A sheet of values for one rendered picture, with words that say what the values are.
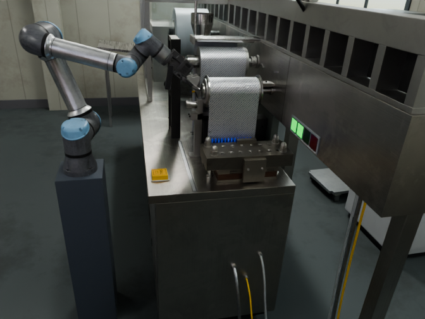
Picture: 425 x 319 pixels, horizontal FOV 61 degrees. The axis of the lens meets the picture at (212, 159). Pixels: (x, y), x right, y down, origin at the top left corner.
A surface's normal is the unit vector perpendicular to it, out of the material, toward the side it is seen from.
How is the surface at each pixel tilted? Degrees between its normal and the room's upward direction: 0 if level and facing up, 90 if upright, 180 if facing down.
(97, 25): 90
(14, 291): 0
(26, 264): 0
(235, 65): 92
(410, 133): 90
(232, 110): 90
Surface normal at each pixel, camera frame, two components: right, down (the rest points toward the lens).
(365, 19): -0.98, 0.05
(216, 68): 0.21, 0.47
